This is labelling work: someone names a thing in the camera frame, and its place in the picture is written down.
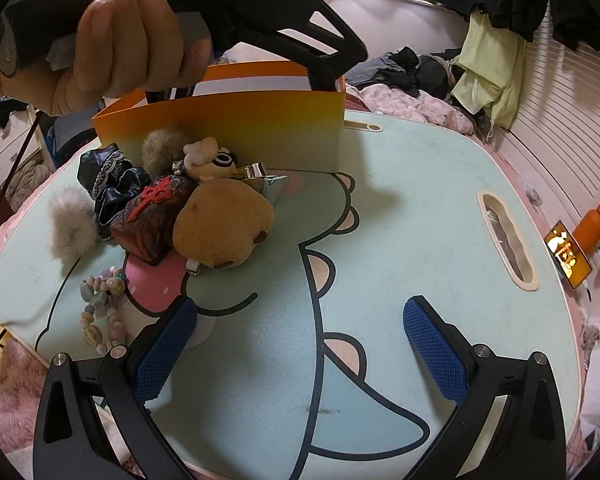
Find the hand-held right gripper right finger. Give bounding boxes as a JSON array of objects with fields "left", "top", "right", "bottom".
[{"left": 402, "top": 296, "right": 567, "bottom": 480}]

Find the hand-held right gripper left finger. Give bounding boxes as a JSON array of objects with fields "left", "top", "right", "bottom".
[{"left": 32, "top": 295, "right": 198, "bottom": 480}]

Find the beige fur pompom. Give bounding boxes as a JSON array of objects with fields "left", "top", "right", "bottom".
[{"left": 142, "top": 130, "right": 193, "bottom": 177}]

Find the shell bead bracelet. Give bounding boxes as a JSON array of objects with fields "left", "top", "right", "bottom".
[{"left": 80, "top": 266, "right": 129, "bottom": 357}]

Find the cartoon figurine with goggles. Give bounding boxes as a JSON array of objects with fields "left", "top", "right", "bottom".
[{"left": 182, "top": 137, "right": 241, "bottom": 182}]

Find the black paisley cloth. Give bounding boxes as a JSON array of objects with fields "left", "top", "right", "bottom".
[{"left": 77, "top": 142, "right": 153, "bottom": 226}]

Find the red plastic ornament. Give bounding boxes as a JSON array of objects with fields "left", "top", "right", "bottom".
[{"left": 125, "top": 177, "right": 174, "bottom": 223}]

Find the orange cardboard box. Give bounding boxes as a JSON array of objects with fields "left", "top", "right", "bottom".
[{"left": 92, "top": 60, "right": 347, "bottom": 173}]

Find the red patterned pouch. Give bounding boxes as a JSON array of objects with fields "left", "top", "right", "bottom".
[{"left": 110, "top": 175, "right": 201, "bottom": 266}]

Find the brown plush toy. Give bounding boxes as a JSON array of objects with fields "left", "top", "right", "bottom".
[{"left": 172, "top": 177, "right": 276, "bottom": 272}]

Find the white grey fur pompom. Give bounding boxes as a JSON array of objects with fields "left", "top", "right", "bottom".
[{"left": 47, "top": 187, "right": 99, "bottom": 262}]

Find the person's left hand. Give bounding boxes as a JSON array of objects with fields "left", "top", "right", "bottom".
[{"left": 0, "top": 0, "right": 221, "bottom": 118}]

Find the black bag under desk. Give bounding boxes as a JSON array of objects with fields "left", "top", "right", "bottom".
[{"left": 44, "top": 122, "right": 101, "bottom": 166}]

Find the white drawer unit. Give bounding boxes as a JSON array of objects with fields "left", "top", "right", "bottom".
[{"left": 0, "top": 122, "right": 46, "bottom": 188}]

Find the pink fluffy rug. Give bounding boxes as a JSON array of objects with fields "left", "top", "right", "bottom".
[{"left": 0, "top": 340, "right": 108, "bottom": 443}]

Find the smartphone with lit screen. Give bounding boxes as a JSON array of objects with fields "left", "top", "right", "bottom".
[{"left": 546, "top": 220, "right": 593, "bottom": 290}]

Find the pink floral blanket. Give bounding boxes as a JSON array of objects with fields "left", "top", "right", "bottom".
[{"left": 342, "top": 82, "right": 476, "bottom": 136}]

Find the orange bottle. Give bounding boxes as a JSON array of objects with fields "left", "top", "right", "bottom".
[{"left": 572, "top": 202, "right": 600, "bottom": 256}]

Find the light green hanging garment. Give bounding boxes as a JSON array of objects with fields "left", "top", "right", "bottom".
[{"left": 451, "top": 10, "right": 528, "bottom": 128}]

